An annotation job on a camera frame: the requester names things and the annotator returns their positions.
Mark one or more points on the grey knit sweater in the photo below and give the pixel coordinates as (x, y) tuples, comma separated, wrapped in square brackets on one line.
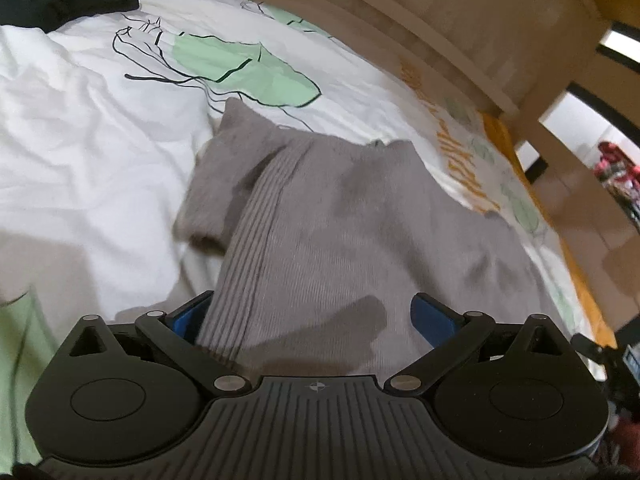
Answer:
[(340, 240)]

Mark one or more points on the white leaf print bed cover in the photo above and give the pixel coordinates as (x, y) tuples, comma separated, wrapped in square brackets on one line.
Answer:
[(90, 135)]

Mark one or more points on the wooden bed frame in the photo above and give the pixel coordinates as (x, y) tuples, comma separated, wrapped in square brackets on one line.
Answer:
[(450, 15)]

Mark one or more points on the yellow mattress sheet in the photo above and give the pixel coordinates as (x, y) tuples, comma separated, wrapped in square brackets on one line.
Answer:
[(575, 265)]

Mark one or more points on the red patterned cloth pile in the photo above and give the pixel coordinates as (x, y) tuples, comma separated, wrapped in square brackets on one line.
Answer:
[(622, 175)]

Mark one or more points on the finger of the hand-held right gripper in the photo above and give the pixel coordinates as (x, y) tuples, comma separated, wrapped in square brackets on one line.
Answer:
[(590, 347)]

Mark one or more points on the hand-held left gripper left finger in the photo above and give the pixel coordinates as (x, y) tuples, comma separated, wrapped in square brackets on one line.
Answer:
[(182, 322)]

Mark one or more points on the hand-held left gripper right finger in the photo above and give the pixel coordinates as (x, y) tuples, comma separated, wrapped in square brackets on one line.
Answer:
[(432, 317)]

